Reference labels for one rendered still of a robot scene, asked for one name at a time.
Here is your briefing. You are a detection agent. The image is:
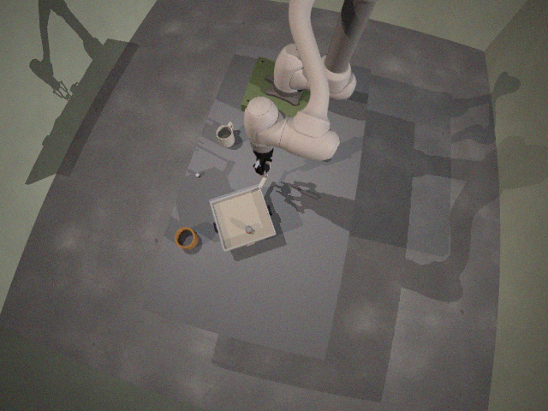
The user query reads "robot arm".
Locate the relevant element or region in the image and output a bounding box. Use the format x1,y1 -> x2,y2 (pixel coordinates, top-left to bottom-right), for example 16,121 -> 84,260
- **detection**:
244,0 -> 380,160

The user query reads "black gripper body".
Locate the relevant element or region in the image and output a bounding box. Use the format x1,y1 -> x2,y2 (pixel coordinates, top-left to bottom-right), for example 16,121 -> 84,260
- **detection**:
253,147 -> 274,163

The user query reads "beige mug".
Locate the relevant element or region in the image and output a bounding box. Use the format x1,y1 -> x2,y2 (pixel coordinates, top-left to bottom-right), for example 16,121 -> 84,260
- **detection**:
216,122 -> 235,147

